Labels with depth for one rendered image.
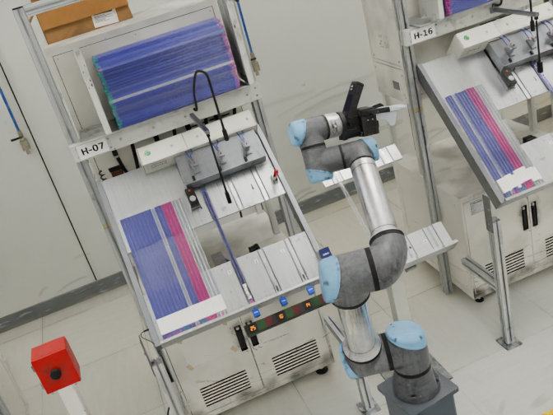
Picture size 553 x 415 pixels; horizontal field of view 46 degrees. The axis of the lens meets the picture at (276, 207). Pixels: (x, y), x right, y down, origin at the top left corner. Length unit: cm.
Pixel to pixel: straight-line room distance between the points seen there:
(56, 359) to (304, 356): 110
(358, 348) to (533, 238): 162
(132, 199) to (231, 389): 97
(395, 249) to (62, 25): 171
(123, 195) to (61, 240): 172
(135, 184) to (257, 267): 60
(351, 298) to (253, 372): 134
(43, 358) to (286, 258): 96
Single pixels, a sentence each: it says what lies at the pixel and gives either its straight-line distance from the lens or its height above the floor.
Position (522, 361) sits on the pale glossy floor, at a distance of 308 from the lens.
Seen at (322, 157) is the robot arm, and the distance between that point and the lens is 191.
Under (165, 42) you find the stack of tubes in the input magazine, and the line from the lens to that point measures 253.
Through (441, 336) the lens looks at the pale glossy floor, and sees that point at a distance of 324.
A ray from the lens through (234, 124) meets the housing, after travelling 266.
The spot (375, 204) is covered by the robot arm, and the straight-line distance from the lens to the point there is 179.
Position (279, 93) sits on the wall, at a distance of 429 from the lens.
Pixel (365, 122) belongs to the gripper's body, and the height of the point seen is 136.
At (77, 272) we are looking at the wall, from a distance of 442.
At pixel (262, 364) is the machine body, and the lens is 297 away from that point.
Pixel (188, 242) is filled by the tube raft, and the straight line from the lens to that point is 252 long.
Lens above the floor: 203
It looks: 25 degrees down
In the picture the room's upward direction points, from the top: 16 degrees counter-clockwise
